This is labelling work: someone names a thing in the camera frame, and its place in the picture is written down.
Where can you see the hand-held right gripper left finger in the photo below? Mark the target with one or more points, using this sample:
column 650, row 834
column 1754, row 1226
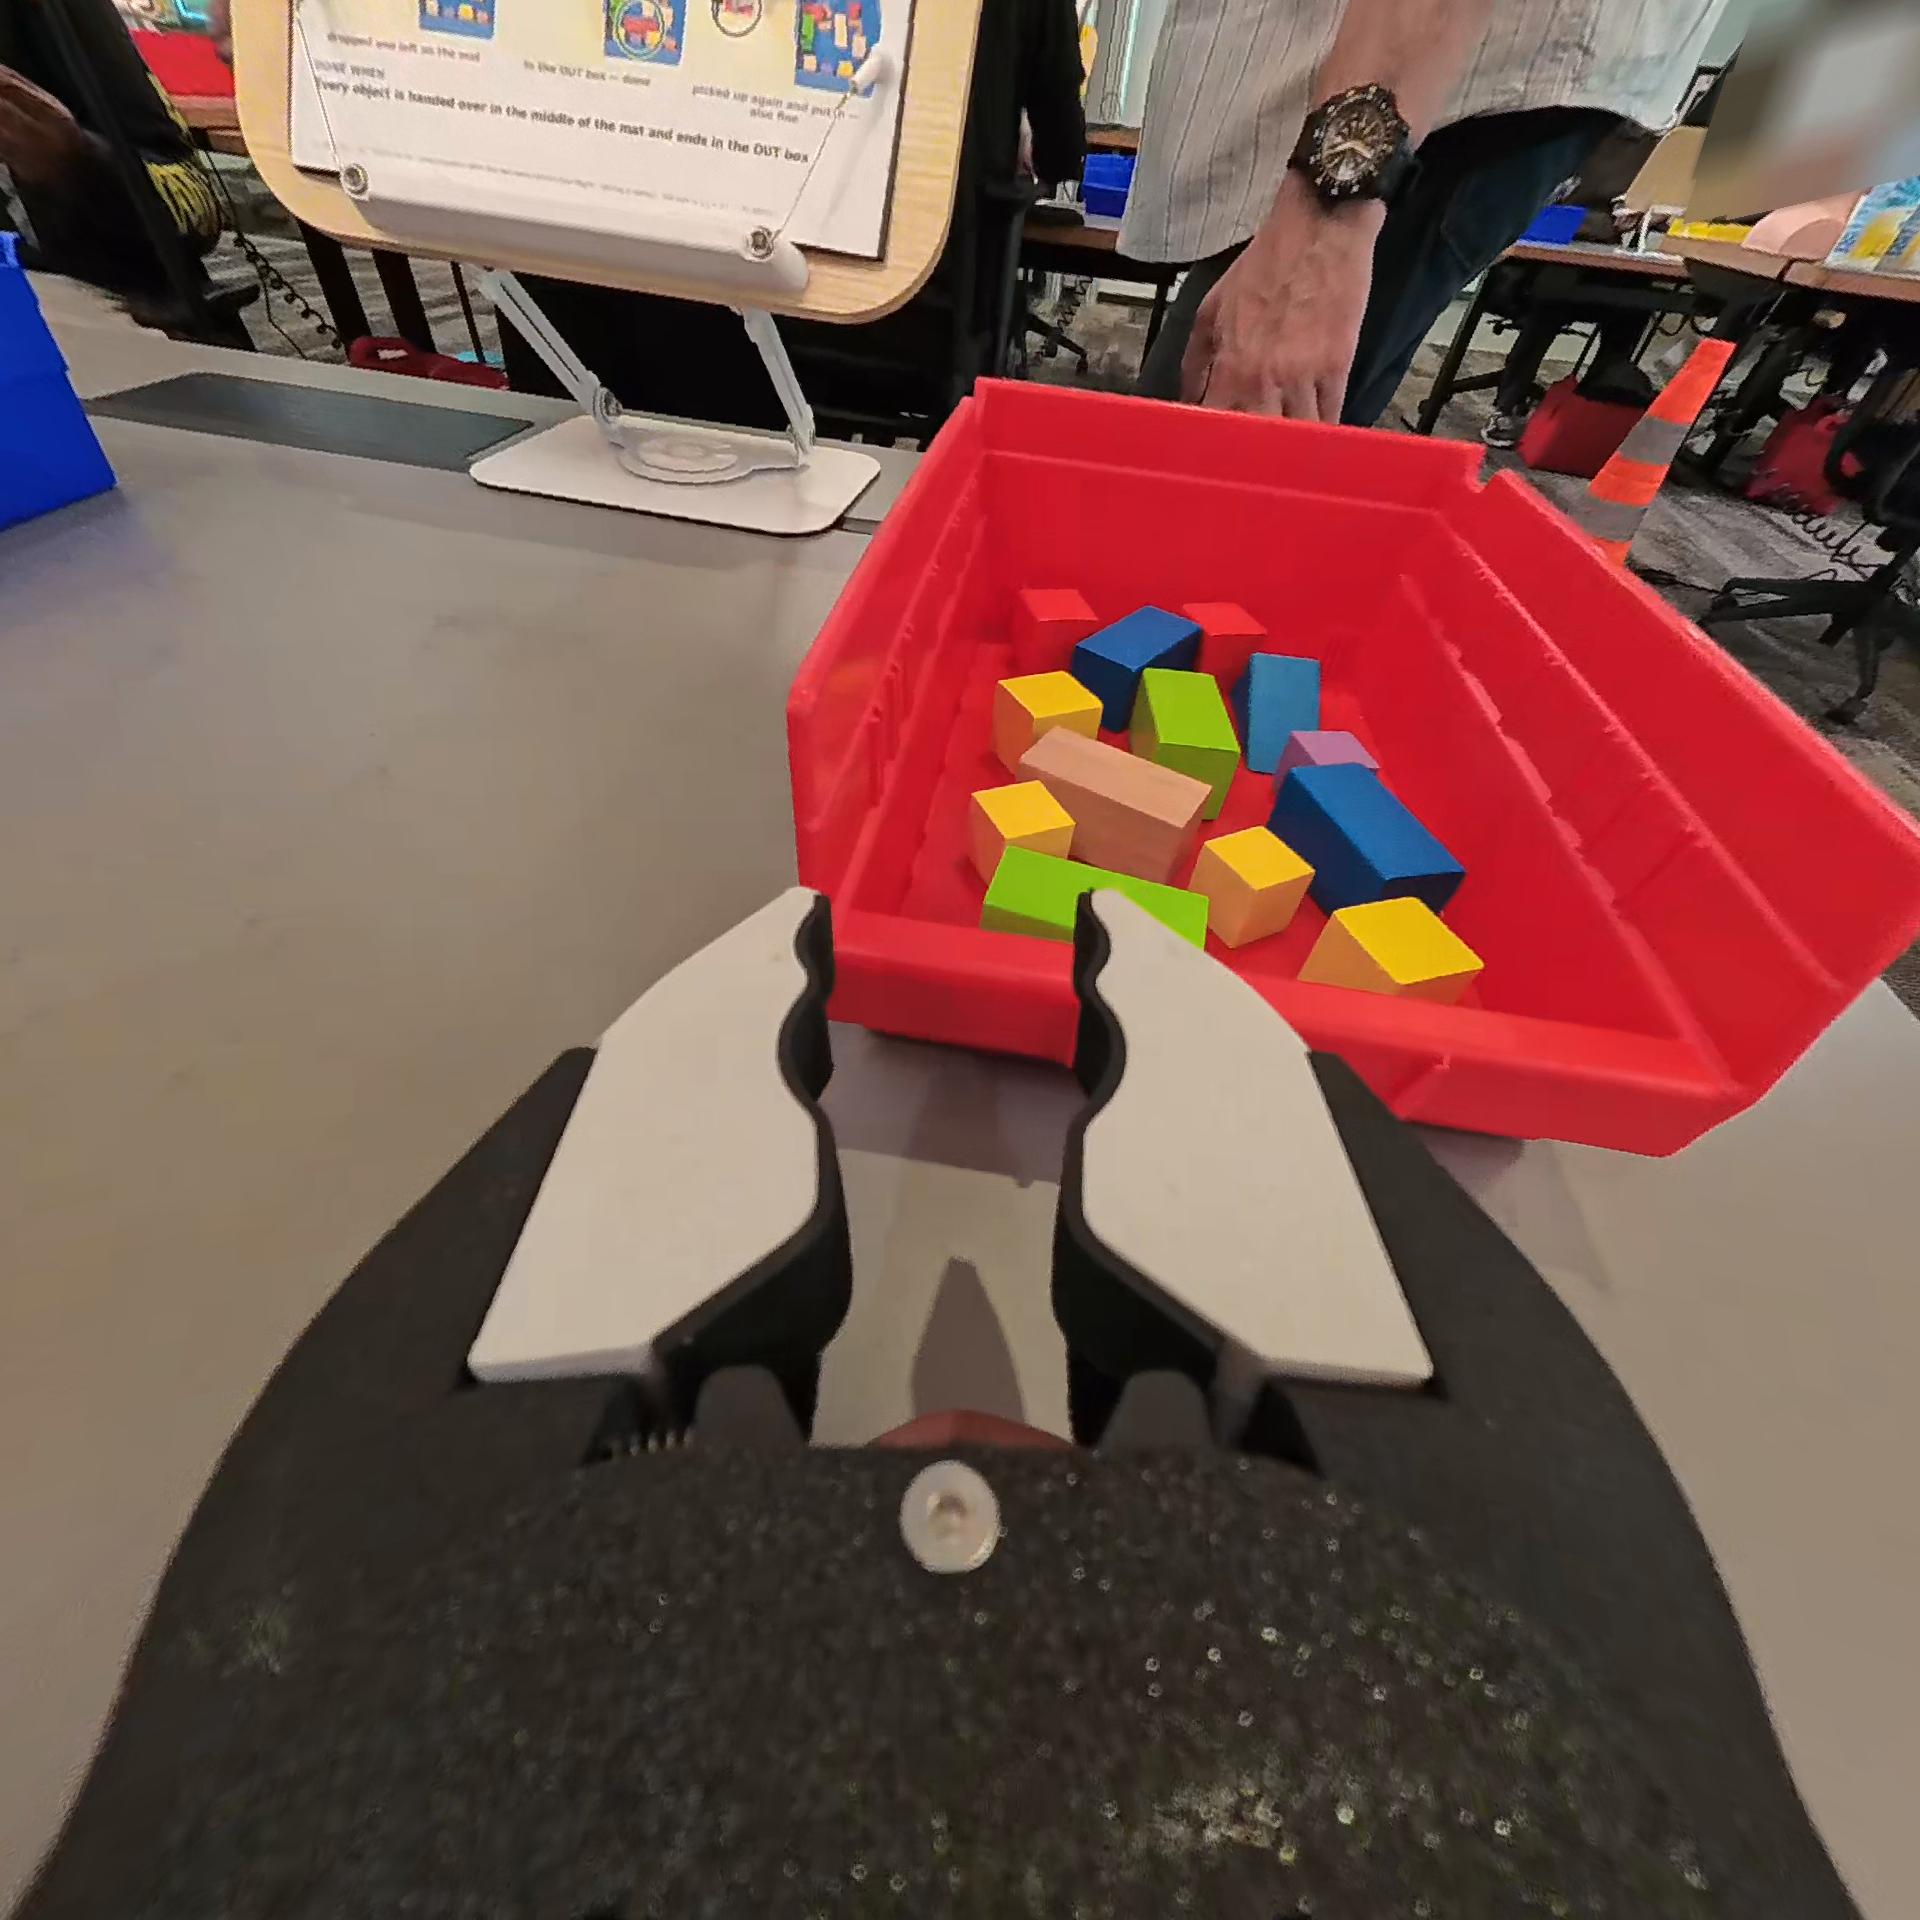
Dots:
column 660, row 1187

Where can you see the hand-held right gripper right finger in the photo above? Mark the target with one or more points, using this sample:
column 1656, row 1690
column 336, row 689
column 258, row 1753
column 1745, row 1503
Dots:
column 1236, row 1187

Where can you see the pile of coloured wooden blocks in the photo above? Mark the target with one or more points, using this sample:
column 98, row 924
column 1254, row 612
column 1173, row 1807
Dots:
column 1126, row 804

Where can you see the red plastic bin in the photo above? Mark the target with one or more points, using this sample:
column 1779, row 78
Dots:
column 1681, row 870

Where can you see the grey desk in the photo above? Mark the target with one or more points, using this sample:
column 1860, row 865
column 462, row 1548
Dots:
column 360, row 780

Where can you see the white board stand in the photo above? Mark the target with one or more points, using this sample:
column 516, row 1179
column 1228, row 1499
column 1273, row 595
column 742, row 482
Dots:
column 677, row 467

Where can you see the red floor object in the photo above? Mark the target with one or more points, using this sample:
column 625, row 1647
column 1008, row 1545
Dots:
column 1660, row 427

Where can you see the small blue plastic bin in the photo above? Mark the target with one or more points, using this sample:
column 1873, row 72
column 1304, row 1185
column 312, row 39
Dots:
column 1109, row 185

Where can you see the black wristwatch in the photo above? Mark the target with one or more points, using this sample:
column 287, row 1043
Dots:
column 1351, row 142

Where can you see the instruction sheet board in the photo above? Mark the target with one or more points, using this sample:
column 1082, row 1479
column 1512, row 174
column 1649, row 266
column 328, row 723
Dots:
column 601, row 120

